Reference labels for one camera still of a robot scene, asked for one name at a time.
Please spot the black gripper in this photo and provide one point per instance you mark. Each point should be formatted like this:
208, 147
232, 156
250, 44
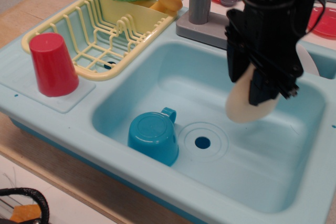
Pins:
265, 33

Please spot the cream detergent bottle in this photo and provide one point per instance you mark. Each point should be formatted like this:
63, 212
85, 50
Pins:
238, 109

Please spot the light blue toy sink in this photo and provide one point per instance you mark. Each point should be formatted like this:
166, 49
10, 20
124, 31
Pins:
280, 169

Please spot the yellow dish drying rack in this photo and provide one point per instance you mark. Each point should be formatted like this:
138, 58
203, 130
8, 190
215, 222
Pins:
104, 36

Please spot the grey toy faucet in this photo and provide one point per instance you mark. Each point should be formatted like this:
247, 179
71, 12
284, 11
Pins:
202, 25

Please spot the grey toy spoon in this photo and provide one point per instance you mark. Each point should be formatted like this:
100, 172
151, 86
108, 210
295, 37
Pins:
228, 3

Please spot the red toy plate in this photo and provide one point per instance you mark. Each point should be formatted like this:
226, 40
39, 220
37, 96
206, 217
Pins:
322, 22

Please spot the blue plastic mug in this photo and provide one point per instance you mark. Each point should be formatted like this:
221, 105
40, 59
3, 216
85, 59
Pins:
153, 134

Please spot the red plastic cup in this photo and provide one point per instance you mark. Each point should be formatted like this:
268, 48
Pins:
54, 70

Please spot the orange tape piece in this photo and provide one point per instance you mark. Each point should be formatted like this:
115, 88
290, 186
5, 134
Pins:
25, 213

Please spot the yellow handled toy knife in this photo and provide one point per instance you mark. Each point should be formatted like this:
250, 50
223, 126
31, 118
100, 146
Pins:
306, 60

